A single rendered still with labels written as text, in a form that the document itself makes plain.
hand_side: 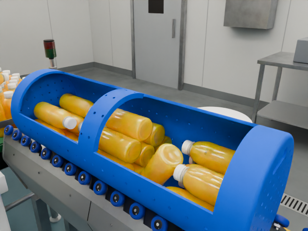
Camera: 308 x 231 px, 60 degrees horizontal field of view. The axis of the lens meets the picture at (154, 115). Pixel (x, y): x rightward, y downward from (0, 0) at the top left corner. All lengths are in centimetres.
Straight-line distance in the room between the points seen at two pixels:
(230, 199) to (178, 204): 11
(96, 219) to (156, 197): 32
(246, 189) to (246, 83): 372
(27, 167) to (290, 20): 342
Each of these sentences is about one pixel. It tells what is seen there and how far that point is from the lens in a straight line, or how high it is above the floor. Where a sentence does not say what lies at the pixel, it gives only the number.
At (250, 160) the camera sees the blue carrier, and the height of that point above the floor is 121.
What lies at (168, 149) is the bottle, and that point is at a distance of 65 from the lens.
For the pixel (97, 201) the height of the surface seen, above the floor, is 92.
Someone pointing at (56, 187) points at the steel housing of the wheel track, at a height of 87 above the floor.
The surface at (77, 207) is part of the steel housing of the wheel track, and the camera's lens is 94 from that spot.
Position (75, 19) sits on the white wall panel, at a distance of 627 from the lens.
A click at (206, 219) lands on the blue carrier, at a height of 110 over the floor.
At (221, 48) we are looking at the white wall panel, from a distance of 427.
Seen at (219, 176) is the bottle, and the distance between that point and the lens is 59.
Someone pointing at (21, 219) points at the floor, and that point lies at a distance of 231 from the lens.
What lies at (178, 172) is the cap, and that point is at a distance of 63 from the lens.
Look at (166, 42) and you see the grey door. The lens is 481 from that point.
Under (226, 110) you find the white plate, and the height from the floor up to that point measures 104.
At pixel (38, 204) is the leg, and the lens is 142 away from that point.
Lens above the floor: 147
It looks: 23 degrees down
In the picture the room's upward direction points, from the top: straight up
